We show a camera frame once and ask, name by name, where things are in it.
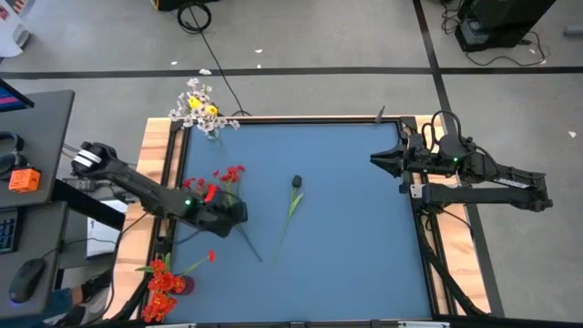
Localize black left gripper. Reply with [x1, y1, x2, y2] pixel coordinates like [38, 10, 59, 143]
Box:
[193, 190, 250, 238]

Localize white blossom spray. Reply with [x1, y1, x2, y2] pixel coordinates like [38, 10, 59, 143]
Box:
[167, 107, 241, 134]
[176, 77, 215, 107]

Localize black keyboard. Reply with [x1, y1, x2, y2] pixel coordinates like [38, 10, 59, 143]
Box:
[0, 207, 20, 255]

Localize orange-red carnation bunch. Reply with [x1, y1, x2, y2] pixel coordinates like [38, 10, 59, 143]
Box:
[134, 251, 188, 323]

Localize black computer monitor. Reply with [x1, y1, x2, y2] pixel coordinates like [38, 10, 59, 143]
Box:
[0, 77, 36, 114]

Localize white paper sheet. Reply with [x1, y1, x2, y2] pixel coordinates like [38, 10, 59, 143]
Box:
[86, 200, 123, 260]

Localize black coiled floor cable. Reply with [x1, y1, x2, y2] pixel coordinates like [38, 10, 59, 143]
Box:
[176, 1, 252, 118]

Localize black table frame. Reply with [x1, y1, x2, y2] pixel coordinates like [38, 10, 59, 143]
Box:
[108, 115, 493, 328]

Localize black power brick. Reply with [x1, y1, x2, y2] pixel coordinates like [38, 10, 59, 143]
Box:
[61, 177, 97, 192]

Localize orange cube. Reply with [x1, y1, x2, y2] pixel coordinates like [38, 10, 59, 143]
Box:
[7, 167, 42, 194]

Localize thin-stemmed red flower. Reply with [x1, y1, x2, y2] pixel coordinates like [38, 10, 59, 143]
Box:
[179, 249, 218, 280]

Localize black computer case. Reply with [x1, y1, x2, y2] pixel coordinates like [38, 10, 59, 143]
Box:
[454, 0, 557, 53]

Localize black tulip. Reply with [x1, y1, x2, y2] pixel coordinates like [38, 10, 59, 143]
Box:
[272, 174, 305, 266]

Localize large black desk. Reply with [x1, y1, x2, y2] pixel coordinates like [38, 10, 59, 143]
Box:
[0, 89, 77, 210]

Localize dark grey side desk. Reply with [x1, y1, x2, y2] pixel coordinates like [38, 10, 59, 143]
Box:
[0, 200, 69, 320]

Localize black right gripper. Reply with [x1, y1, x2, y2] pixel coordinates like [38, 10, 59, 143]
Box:
[371, 134, 434, 179]

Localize light wooden table board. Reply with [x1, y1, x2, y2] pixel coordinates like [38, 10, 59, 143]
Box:
[103, 113, 493, 320]

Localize person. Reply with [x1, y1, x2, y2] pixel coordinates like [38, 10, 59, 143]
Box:
[45, 268, 113, 328]

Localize black computer mouse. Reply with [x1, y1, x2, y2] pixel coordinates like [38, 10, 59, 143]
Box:
[7, 258, 46, 305]

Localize black headphones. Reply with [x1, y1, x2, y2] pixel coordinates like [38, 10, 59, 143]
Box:
[0, 130, 26, 179]

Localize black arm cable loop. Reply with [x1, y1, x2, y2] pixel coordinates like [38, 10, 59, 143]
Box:
[421, 108, 465, 151]

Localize red vase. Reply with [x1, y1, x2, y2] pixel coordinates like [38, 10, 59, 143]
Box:
[175, 274, 197, 296]

